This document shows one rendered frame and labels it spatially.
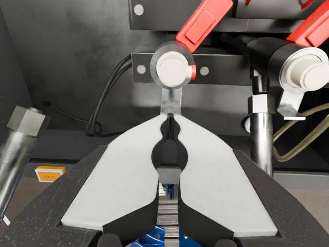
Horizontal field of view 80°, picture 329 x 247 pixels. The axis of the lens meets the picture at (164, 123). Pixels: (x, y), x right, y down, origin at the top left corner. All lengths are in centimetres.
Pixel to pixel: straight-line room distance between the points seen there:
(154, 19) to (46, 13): 26
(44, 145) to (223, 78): 38
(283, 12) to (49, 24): 38
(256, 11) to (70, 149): 39
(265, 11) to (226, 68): 7
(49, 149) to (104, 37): 25
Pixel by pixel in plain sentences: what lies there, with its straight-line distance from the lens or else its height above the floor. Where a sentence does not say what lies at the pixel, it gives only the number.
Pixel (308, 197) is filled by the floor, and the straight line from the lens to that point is 220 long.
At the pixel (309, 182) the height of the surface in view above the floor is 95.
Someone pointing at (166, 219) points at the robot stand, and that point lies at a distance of 80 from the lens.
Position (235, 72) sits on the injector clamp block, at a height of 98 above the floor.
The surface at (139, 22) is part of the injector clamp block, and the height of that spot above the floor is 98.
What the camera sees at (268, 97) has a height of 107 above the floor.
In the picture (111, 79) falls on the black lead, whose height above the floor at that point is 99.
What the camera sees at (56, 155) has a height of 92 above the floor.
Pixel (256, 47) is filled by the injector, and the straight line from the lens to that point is 19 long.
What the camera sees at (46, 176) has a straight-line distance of 44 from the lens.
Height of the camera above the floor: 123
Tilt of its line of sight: 61 degrees down
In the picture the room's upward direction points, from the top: 175 degrees counter-clockwise
